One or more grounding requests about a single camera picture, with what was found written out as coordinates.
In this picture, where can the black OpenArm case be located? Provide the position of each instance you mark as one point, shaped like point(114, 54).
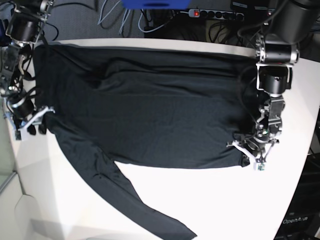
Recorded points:
point(302, 219)

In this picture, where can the blue box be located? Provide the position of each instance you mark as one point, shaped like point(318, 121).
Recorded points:
point(156, 4)

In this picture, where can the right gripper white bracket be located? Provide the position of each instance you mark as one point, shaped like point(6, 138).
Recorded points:
point(26, 119)

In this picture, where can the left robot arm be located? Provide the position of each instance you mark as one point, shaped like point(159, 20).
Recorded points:
point(277, 50)

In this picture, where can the dark navy long-sleeve shirt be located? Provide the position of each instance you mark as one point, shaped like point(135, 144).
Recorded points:
point(160, 109)

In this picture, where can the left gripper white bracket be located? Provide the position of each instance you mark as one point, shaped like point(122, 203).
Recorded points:
point(254, 150)

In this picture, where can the white power strip red switch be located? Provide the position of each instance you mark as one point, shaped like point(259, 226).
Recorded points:
point(216, 15)

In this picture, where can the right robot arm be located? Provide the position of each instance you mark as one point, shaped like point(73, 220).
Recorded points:
point(23, 32)

